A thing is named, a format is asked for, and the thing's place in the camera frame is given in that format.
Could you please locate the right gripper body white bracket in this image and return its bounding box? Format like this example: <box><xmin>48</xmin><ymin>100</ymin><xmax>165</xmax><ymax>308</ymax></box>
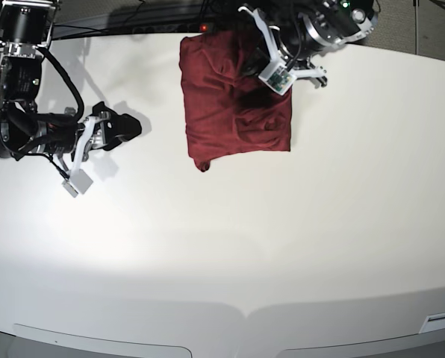
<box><xmin>57</xmin><ymin>116</ymin><xmax>96</xmax><ymax>180</ymax></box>

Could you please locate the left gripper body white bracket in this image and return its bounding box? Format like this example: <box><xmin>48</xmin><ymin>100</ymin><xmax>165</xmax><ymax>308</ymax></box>
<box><xmin>237</xmin><ymin>4</ymin><xmax>326</xmax><ymax>83</ymax></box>

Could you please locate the dark red long-sleeve shirt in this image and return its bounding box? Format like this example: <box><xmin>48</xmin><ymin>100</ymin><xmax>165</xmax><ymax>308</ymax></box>
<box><xmin>179</xmin><ymin>31</ymin><xmax>292</xmax><ymax>172</ymax></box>

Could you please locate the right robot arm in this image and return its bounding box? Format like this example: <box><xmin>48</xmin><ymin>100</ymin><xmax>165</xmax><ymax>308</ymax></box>
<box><xmin>0</xmin><ymin>1</ymin><xmax>142</xmax><ymax>197</ymax></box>

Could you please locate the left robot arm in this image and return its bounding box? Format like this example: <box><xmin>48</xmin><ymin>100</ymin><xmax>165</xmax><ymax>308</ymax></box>
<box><xmin>238</xmin><ymin>1</ymin><xmax>381</xmax><ymax>95</ymax></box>

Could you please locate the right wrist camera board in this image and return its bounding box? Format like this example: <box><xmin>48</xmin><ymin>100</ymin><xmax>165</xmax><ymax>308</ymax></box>
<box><xmin>62</xmin><ymin>169</ymin><xmax>93</xmax><ymax>198</ymax></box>

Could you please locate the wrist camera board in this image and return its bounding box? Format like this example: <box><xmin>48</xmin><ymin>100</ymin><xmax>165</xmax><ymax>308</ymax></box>
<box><xmin>258</xmin><ymin>63</ymin><xmax>297</xmax><ymax>95</ymax></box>
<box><xmin>62</xmin><ymin>169</ymin><xmax>93</xmax><ymax>198</ymax></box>

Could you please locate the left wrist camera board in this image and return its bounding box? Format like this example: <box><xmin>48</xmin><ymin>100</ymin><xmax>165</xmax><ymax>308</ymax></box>
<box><xmin>258</xmin><ymin>63</ymin><xmax>297</xmax><ymax>95</ymax></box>

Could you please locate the white power strip red switch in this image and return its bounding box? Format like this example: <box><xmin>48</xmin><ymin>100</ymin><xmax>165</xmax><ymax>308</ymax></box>
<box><xmin>131</xmin><ymin>22</ymin><xmax>214</xmax><ymax>34</ymax></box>

